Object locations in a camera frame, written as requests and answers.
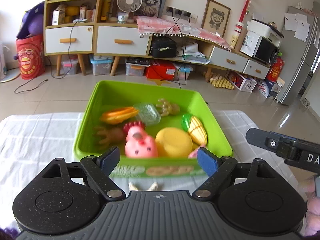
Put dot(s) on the framed cat picture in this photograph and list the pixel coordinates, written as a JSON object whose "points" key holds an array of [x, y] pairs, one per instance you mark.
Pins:
{"points": [[152, 2]]}

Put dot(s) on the framed cartoon picture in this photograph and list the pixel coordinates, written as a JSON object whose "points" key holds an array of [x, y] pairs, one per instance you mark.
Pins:
{"points": [[215, 17]]}

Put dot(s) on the person's right hand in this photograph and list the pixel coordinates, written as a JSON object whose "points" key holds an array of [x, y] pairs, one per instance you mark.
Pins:
{"points": [[312, 210]]}

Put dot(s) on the grey checkered tablecloth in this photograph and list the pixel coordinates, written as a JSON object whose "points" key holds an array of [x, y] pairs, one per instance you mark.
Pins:
{"points": [[37, 142]]}

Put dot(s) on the brown antler toy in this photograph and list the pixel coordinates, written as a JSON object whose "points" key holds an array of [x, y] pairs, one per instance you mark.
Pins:
{"points": [[112, 135]]}

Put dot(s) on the small glass jar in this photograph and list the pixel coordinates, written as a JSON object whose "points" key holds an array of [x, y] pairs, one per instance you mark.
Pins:
{"points": [[123, 18]]}

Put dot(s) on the yellow toy pot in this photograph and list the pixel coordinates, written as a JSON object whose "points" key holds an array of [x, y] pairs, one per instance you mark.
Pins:
{"points": [[172, 142]]}

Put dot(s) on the red gift box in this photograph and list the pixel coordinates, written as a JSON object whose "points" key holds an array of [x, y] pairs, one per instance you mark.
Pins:
{"points": [[275, 70]]}

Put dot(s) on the flat white device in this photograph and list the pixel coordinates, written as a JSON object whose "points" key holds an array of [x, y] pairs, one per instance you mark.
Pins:
{"points": [[80, 20]]}

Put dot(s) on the white cardboard box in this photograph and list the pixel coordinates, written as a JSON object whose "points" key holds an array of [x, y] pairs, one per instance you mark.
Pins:
{"points": [[58, 16]]}

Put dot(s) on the row of wall sockets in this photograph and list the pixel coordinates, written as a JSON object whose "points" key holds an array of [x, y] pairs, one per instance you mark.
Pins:
{"points": [[178, 12]]}

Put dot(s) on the pale starfish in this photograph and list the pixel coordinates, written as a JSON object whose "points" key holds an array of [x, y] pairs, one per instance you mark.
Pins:
{"points": [[152, 187]]}

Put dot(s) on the white printed carton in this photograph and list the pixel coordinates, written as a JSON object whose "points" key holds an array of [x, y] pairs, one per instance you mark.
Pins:
{"points": [[242, 81]]}

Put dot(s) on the small white fan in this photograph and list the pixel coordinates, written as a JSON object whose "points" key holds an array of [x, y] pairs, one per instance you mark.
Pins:
{"points": [[129, 1]]}

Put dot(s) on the clear box dark lid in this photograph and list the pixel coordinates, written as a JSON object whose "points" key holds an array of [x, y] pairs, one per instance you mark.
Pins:
{"points": [[136, 67]]}

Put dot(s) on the pile of papers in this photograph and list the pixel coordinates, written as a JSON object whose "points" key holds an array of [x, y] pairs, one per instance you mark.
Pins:
{"points": [[193, 55]]}

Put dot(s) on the flat red box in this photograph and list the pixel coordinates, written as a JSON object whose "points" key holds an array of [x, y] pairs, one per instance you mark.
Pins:
{"points": [[162, 71]]}

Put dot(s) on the beige antler toy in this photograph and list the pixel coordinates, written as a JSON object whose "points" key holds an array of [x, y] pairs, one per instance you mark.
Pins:
{"points": [[167, 108]]}

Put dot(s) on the toy corn cob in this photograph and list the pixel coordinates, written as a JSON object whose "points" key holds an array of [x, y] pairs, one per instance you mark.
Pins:
{"points": [[197, 130]]}

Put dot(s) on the blue lid storage box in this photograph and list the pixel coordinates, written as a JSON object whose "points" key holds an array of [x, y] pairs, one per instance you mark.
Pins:
{"points": [[100, 66]]}

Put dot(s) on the yellow round tin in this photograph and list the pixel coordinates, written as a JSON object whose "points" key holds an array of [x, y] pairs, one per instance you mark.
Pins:
{"points": [[71, 12]]}

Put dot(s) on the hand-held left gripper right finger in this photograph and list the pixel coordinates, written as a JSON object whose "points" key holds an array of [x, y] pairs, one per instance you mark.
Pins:
{"points": [[206, 161]]}

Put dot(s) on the tall wooden shelf cabinet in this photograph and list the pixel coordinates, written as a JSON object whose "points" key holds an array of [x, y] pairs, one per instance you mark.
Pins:
{"points": [[48, 25]]}

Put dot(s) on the red printed bucket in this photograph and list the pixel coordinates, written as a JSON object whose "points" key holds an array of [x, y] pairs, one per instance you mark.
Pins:
{"points": [[31, 57]]}

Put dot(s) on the pink checkered cloth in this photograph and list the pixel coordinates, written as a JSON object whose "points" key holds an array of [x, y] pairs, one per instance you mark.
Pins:
{"points": [[155, 25]]}

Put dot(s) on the curved wooden shelf cabinet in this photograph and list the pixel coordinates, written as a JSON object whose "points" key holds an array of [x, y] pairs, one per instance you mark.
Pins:
{"points": [[115, 24]]}

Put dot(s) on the yellow egg tray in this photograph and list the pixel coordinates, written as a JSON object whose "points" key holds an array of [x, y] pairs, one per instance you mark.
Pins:
{"points": [[221, 82]]}

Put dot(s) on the clear storage box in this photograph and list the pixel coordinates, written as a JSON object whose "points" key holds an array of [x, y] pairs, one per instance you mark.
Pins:
{"points": [[70, 66]]}

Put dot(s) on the grey refrigerator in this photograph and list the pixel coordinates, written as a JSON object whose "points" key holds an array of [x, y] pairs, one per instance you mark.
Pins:
{"points": [[297, 62]]}

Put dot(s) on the green plastic box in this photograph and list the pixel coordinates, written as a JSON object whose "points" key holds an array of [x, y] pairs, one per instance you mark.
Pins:
{"points": [[112, 95]]}

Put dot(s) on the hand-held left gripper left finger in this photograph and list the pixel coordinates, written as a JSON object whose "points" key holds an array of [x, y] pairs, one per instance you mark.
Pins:
{"points": [[110, 161]]}

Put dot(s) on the white printer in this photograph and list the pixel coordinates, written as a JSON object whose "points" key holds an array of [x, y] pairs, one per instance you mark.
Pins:
{"points": [[262, 28]]}

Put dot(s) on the clear plastic container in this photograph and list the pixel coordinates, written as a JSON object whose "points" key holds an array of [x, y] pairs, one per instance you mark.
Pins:
{"points": [[147, 113]]}

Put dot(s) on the black microwave oven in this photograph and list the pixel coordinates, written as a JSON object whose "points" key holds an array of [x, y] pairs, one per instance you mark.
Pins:
{"points": [[265, 51]]}

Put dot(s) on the red hanging ornament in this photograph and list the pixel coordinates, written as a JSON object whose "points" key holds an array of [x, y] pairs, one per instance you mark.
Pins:
{"points": [[246, 5]]}

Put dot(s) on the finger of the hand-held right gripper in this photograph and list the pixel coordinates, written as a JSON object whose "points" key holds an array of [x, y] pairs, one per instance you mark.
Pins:
{"points": [[260, 137], [283, 135]]}

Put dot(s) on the white red carton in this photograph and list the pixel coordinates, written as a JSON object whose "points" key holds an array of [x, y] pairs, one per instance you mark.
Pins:
{"points": [[267, 88]]}

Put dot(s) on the yellow bottle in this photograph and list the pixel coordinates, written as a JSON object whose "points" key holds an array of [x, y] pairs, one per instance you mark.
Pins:
{"points": [[106, 10]]}

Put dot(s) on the printed cylinder can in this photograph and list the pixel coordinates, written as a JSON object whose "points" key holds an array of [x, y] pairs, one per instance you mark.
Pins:
{"points": [[235, 37]]}

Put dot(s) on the pink rubber chicken toy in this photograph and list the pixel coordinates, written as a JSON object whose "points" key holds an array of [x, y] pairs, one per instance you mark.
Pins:
{"points": [[140, 145]]}

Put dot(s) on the purple plush toy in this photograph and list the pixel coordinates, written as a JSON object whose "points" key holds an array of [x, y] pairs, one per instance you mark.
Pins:
{"points": [[32, 22]]}

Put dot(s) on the pink capsule ball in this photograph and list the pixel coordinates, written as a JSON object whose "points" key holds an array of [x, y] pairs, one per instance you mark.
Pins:
{"points": [[193, 153]]}

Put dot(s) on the black bag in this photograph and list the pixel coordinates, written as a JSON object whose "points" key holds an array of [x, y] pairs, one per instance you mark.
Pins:
{"points": [[163, 48]]}

